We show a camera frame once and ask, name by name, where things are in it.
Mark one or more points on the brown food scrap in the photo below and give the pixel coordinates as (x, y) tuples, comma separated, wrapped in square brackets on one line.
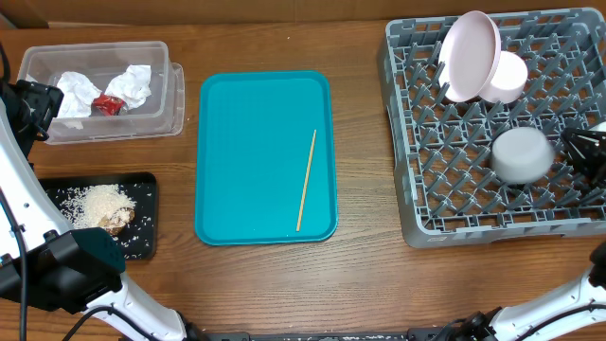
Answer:
[(117, 221)]

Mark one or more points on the black tray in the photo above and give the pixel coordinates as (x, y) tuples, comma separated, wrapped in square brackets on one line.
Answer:
[(137, 240)]

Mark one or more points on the teal serving tray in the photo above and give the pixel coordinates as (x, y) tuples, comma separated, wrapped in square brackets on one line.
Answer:
[(254, 136)]

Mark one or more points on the small white bowl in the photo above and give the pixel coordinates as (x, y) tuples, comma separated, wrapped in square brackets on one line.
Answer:
[(509, 80)]

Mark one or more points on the large white plate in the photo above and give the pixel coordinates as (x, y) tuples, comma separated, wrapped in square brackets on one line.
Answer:
[(470, 53)]

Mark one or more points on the red snack wrapper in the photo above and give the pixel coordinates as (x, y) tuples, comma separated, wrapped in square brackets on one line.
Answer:
[(110, 106)]

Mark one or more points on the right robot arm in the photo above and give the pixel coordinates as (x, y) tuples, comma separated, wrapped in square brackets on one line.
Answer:
[(576, 304)]

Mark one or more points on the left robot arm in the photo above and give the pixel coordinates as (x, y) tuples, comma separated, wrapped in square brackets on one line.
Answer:
[(45, 262)]

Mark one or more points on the white napkin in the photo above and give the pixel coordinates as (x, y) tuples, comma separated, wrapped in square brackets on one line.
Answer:
[(133, 86)]

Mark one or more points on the clear plastic bin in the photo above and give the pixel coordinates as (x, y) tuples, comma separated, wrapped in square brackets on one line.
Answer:
[(161, 114)]

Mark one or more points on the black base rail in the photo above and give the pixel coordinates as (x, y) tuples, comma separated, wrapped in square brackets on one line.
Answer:
[(414, 334)]

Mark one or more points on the grey bowl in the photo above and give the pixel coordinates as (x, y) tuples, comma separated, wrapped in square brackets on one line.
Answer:
[(521, 155)]

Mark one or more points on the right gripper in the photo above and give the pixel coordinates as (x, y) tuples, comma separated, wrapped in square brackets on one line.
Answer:
[(597, 149)]

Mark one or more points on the wooden chopstick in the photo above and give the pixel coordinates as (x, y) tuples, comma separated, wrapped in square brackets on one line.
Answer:
[(306, 183)]

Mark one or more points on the white paper cup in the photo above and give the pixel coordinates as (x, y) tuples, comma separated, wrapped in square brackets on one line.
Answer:
[(601, 127)]

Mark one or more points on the pile of rice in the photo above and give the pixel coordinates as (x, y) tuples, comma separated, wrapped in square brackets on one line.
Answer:
[(84, 207)]

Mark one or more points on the grey dish rack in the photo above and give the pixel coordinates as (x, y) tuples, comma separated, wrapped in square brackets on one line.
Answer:
[(447, 193)]

